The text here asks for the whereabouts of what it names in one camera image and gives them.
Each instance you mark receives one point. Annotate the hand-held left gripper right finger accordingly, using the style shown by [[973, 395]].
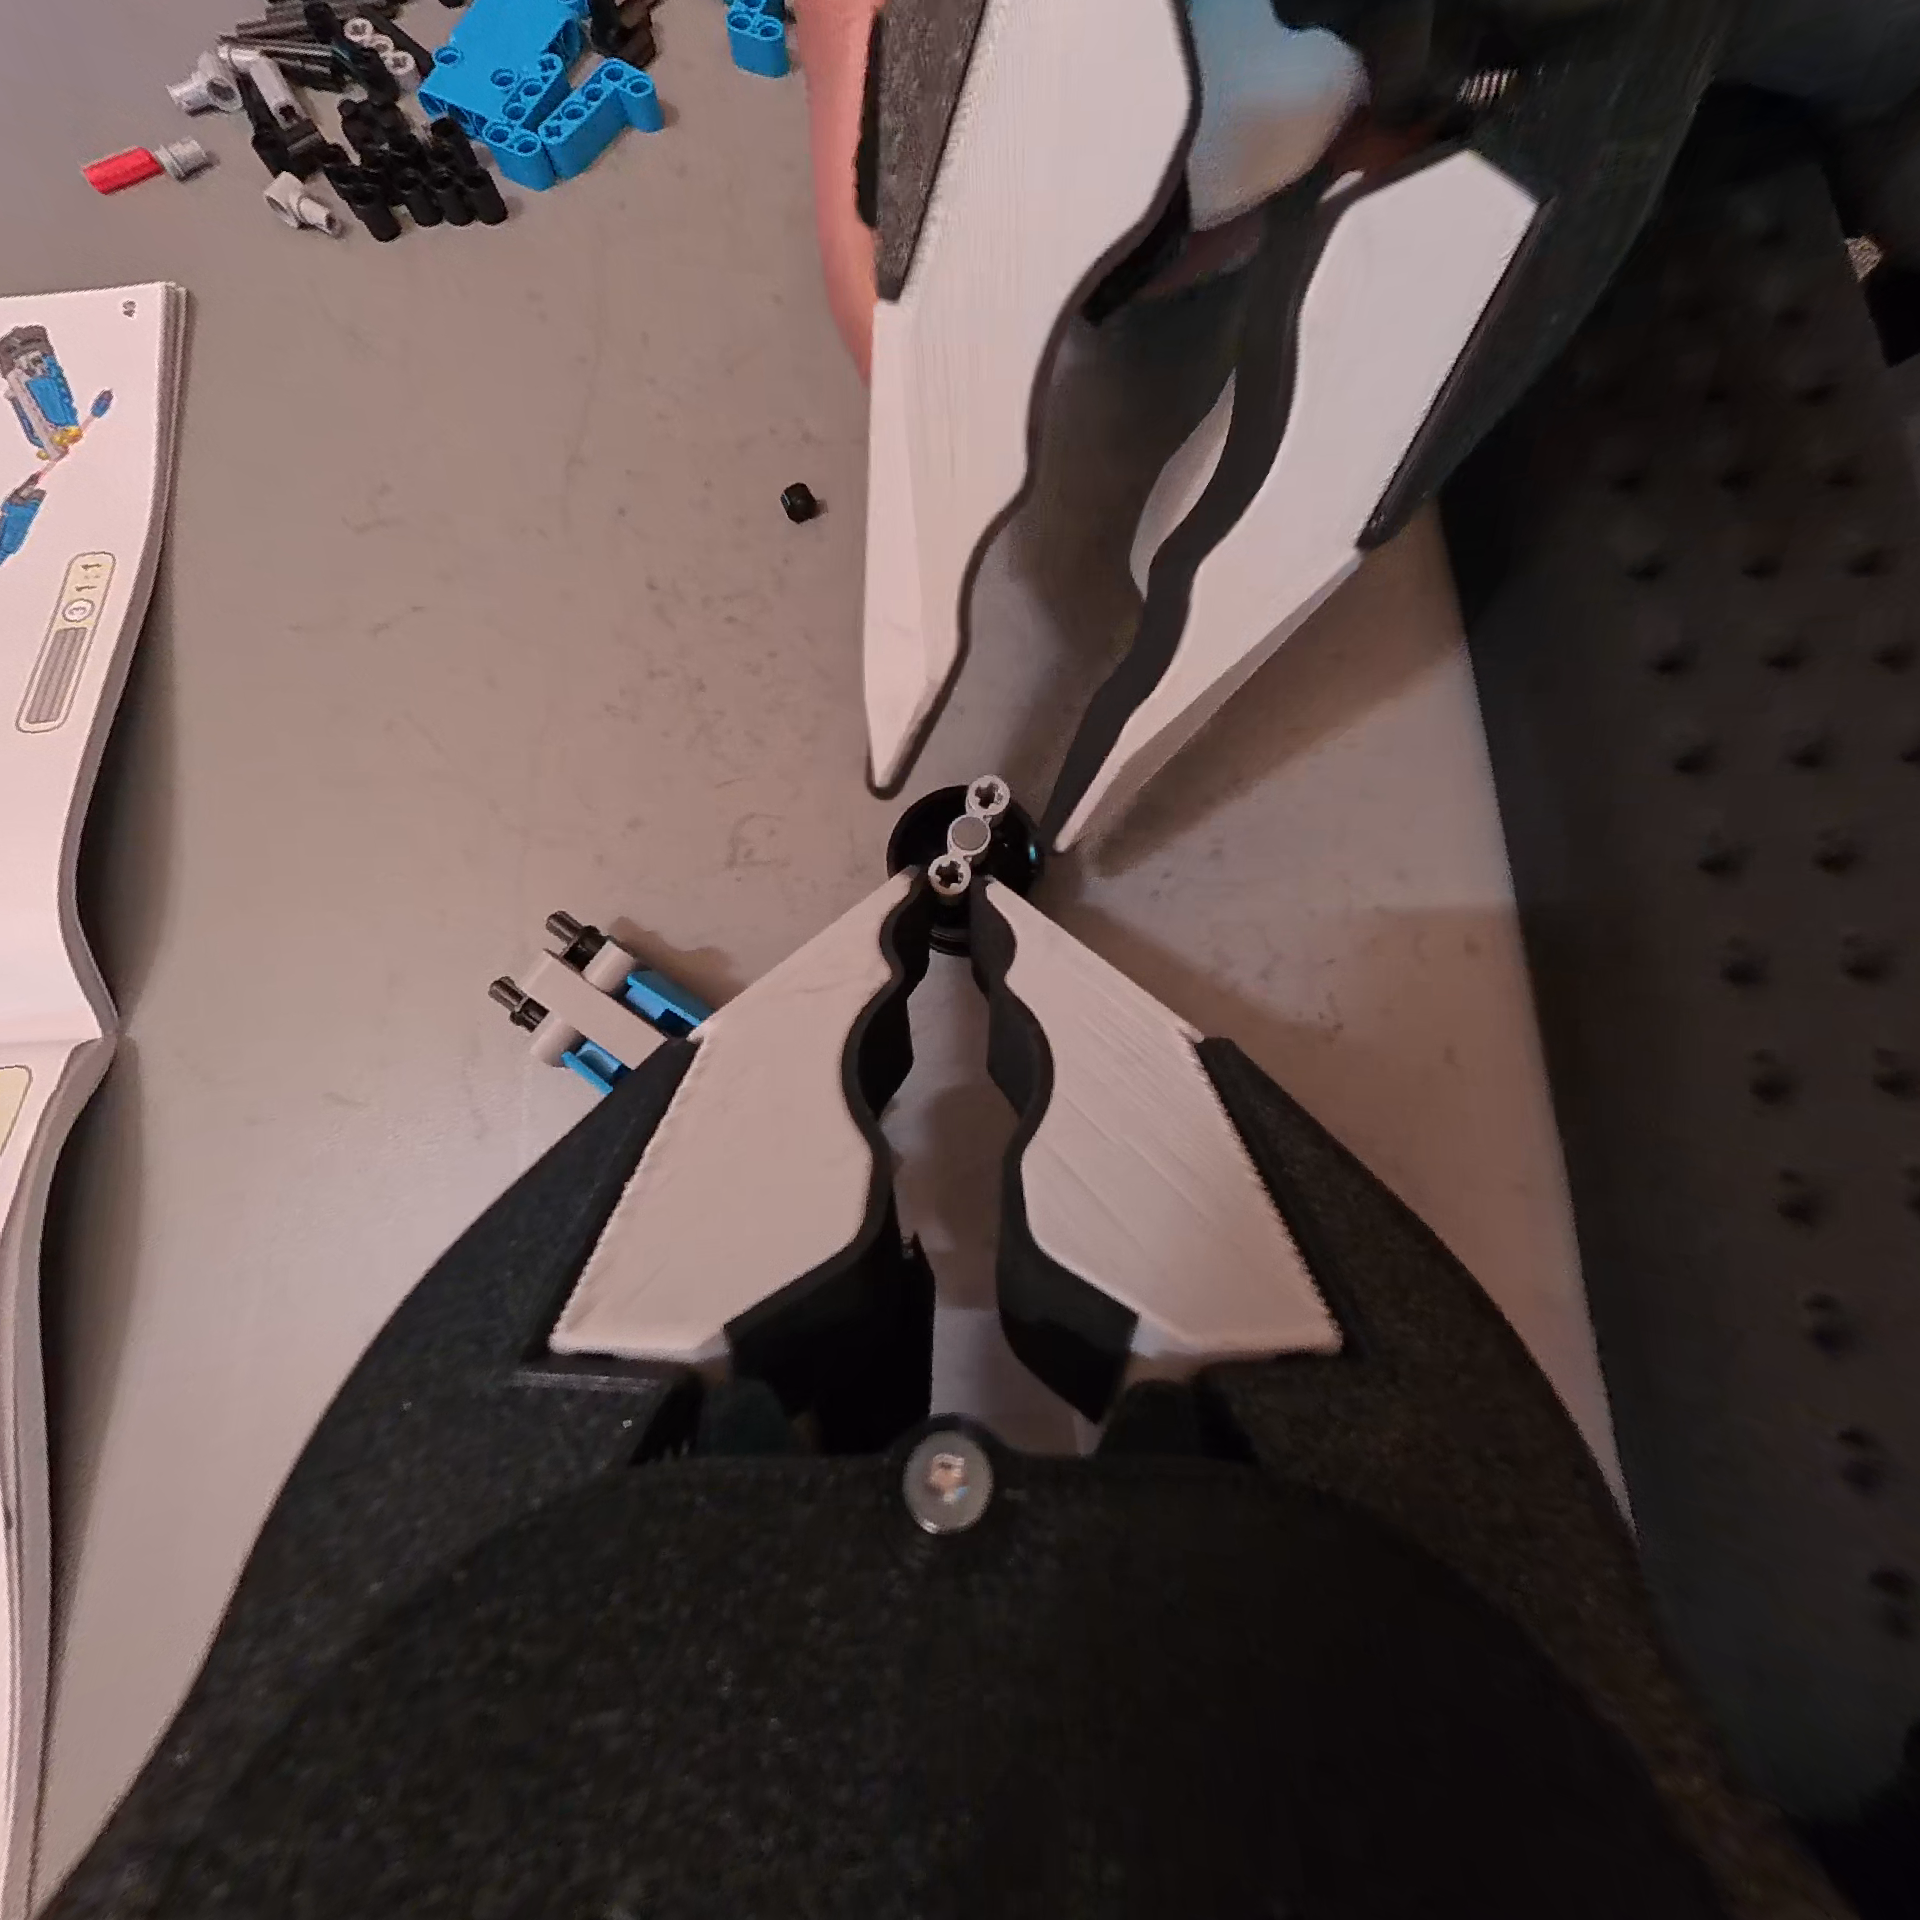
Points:
[[1171, 1184]]

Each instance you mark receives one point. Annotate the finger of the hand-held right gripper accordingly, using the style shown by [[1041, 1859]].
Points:
[[990, 376], [1382, 376]]

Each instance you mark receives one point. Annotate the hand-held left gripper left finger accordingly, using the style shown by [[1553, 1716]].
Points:
[[720, 1184]]

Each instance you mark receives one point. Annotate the black toy wheel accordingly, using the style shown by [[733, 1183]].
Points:
[[1014, 854]]

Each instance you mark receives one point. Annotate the grey axle connector piece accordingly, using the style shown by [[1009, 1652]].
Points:
[[967, 838]]

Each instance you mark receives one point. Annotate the grey desk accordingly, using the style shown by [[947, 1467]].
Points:
[[451, 676]]

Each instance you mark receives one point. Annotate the person's right hand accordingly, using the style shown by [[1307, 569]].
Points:
[[833, 181]]

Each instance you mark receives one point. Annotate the blue grey brick assembly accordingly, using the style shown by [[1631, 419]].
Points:
[[600, 991]]

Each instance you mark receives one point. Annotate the pile of small bricks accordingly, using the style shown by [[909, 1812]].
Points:
[[451, 119]]

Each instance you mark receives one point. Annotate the instruction booklet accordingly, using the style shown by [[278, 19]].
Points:
[[61, 676]]

